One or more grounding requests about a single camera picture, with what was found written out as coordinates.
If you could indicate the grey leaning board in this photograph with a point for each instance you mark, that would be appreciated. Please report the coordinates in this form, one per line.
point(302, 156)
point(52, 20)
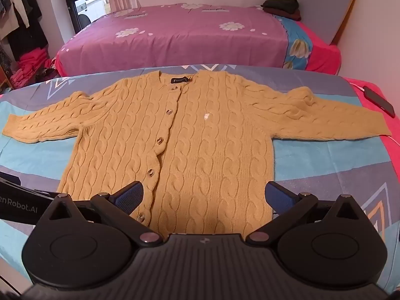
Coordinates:
point(342, 9)

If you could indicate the pile of pink clothes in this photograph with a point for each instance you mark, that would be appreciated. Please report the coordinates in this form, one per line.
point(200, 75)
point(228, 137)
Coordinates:
point(31, 65)

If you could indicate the dark framed window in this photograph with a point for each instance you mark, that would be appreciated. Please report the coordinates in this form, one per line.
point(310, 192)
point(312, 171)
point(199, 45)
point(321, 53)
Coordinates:
point(84, 3)

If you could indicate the blue tulip print sheet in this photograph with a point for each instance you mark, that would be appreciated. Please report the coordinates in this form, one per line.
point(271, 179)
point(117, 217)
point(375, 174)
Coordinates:
point(298, 47)

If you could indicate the purple floral bed sheet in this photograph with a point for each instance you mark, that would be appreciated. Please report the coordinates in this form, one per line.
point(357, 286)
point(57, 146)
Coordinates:
point(187, 40)

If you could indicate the dark smartphone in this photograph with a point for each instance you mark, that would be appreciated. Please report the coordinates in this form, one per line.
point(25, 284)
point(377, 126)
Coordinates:
point(379, 101)

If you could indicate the dark folded clothes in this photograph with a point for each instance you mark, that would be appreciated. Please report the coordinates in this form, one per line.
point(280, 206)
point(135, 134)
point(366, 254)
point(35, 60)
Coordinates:
point(281, 7)

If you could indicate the pink bed sheet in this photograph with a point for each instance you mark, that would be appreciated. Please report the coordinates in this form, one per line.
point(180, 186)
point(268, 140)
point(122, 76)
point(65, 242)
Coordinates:
point(322, 56)
point(375, 82)

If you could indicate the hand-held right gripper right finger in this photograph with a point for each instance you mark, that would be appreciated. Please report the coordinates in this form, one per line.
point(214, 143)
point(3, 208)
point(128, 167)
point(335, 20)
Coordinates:
point(275, 194)

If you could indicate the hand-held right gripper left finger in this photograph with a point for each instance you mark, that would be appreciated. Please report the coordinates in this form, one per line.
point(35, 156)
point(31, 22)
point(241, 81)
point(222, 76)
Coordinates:
point(131, 197)

